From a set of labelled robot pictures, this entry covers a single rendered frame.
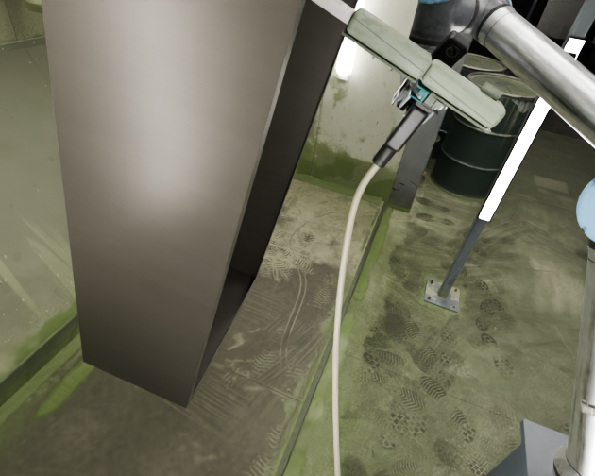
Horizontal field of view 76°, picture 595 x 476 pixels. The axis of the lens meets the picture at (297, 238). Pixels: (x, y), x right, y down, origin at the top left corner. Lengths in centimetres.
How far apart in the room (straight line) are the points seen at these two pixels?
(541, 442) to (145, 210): 116
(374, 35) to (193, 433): 152
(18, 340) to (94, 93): 139
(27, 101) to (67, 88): 144
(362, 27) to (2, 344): 170
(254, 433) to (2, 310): 111
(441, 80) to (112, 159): 57
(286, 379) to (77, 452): 84
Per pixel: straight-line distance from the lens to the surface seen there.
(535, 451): 131
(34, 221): 200
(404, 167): 294
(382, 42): 72
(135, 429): 179
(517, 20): 105
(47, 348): 200
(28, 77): 222
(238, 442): 172
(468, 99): 75
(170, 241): 78
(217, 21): 56
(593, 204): 74
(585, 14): 188
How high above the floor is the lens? 164
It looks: 39 degrees down
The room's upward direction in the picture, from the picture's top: 8 degrees clockwise
